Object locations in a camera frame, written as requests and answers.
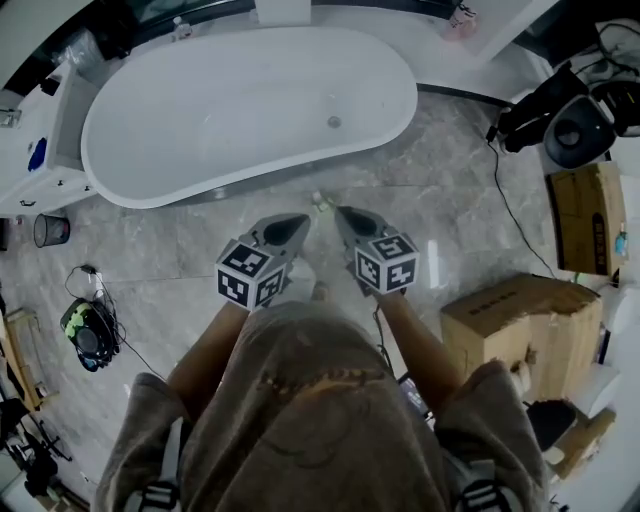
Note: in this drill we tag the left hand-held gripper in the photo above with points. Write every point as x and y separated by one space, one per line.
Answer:
250 272

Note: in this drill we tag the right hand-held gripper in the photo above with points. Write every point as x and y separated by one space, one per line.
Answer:
385 262

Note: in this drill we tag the white bathtub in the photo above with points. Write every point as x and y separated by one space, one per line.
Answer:
240 100

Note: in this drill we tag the person's right forearm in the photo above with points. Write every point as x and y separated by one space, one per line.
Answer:
425 350

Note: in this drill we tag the person's left forearm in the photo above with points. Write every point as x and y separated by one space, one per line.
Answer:
205 360

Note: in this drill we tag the metal bathtub drain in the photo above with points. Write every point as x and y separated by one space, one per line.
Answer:
334 121

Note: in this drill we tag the black phone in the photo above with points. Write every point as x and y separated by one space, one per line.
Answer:
416 397

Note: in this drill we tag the large cardboard box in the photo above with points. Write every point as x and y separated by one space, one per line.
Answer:
525 325

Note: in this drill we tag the person's grey-brown shirt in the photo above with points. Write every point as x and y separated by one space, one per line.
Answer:
310 425

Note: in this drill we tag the black and green device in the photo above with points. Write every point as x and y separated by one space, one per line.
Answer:
85 335

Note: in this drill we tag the black mesh waste bin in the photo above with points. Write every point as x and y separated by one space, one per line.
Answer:
51 231

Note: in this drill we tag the flat cardboard box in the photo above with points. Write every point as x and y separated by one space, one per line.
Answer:
590 220

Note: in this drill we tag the white bathroom cabinet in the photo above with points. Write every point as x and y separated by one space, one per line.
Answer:
45 180

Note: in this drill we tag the black and grey machine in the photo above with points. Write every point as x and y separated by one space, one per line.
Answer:
575 125

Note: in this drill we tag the blue item on cabinet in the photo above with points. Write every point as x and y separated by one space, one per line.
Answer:
38 154

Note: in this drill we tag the pink shoe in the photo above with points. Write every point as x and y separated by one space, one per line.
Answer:
459 22

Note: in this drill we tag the small clear bottle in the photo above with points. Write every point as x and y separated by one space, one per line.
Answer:
182 29

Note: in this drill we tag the clear plastic bag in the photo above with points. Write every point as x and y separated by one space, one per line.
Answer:
80 52

